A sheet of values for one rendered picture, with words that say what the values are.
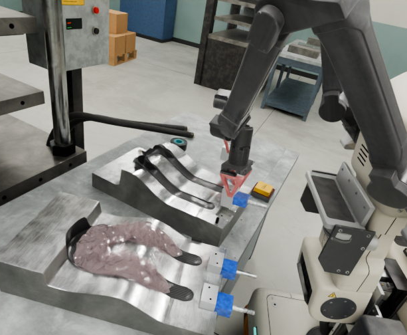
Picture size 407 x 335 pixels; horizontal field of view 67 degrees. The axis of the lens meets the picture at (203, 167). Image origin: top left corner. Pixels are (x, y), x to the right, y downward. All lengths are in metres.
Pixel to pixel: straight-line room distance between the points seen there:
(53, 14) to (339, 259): 1.12
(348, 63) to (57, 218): 0.74
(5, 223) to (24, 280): 0.29
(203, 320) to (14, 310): 0.42
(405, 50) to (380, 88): 6.82
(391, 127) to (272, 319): 1.14
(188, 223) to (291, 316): 0.80
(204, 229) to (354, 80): 0.62
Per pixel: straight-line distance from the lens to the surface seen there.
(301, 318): 1.61
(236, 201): 0.91
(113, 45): 5.47
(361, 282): 1.02
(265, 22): 0.47
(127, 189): 1.05
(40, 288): 0.82
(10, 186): 1.24
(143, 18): 8.03
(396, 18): 7.28
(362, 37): 0.48
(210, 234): 0.95
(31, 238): 0.85
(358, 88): 0.52
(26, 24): 1.23
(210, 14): 4.96
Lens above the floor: 1.50
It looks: 31 degrees down
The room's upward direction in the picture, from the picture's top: 11 degrees clockwise
